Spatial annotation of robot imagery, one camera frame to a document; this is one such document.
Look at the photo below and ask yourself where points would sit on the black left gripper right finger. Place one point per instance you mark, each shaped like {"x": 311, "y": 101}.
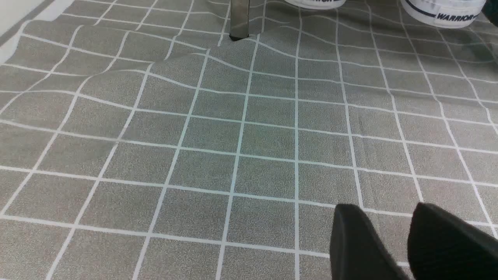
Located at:
{"x": 442, "y": 246}

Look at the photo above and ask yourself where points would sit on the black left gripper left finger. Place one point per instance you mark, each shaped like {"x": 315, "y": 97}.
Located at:
{"x": 356, "y": 251}

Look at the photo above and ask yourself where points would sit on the navy slip-on shoe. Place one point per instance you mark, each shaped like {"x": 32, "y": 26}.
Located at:
{"x": 449, "y": 14}
{"x": 317, "y": 4}

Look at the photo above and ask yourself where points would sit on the steel shoe rack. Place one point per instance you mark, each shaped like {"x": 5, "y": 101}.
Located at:
{"x": 239, "y": 19}

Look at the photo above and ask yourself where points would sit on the grey checked table cloth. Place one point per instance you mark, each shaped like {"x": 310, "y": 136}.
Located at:
{"x": 139, "y": 142}

